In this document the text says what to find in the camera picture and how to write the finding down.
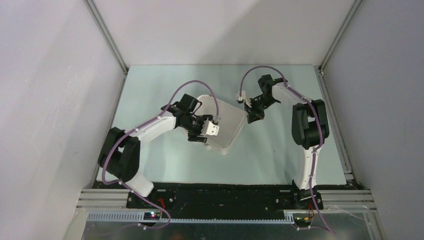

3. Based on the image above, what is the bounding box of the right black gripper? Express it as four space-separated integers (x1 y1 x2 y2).
244 95 277 124

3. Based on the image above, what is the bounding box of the white medicine kit case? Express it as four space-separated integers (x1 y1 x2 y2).
196 94 247 156

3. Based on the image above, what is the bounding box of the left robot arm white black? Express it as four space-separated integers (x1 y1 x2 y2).
97 94 219 208

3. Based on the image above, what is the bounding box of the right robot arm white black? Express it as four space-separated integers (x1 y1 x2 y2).
236 74 330 209

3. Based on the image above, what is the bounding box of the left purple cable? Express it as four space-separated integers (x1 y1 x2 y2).
100 80 221 230

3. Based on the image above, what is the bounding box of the purple cable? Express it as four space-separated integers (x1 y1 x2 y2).
239 65 336 235
100 80 221 230

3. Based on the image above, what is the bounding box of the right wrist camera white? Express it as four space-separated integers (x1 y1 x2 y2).
236 90 250 104

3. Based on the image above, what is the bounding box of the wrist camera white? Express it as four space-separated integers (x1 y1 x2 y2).
200 120 220 136
236 90 250 104

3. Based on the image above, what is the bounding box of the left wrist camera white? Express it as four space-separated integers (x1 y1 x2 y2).
200 120 220 136

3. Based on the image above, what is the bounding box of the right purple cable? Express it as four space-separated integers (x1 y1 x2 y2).
239 65 336 235

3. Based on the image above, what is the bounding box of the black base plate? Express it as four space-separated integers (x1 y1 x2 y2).
126 182 324 221

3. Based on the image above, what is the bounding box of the aluminium frame rail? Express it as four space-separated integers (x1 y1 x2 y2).
314 66 377 213

